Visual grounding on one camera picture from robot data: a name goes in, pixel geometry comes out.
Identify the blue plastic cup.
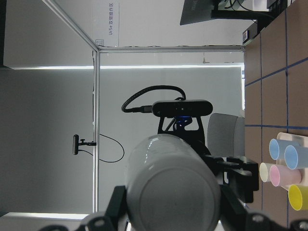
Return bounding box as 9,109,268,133
284,145,308,169
269,139,300,160

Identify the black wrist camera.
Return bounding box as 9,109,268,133
152,100,213,117

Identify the grey office chair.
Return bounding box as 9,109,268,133
207,113,245,157

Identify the black webcam on frame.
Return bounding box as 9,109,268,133
73,134,97,155

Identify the yellow plastic cup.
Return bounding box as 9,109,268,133
288,184,308,211

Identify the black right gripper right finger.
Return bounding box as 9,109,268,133
220,185,287,231

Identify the cream white plastic cup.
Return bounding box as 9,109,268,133
259,162,273,182

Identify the pink plastic cup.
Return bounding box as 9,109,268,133
269,165,302,187

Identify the black computer monitor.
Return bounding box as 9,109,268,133
180,0,288,26

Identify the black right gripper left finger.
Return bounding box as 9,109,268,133
81,186,127,231

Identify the blue plastic cup front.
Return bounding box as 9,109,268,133
284,145,308,169

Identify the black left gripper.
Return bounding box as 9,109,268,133
158,116,257,203

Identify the blue plastic cup rear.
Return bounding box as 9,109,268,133
269,139,300,160

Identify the black braided camera cable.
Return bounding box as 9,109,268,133
121,85,187,114

